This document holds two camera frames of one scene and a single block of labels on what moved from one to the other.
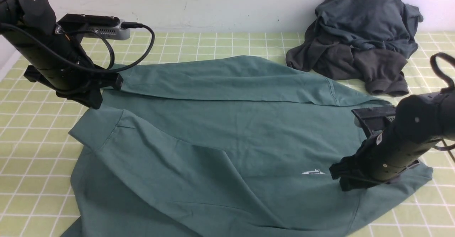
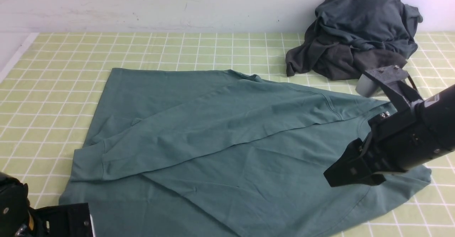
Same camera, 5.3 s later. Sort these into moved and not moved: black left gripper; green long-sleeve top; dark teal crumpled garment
Moved: black left gripper
Not moved: dark teal crumpled garment; green long-sleeve top
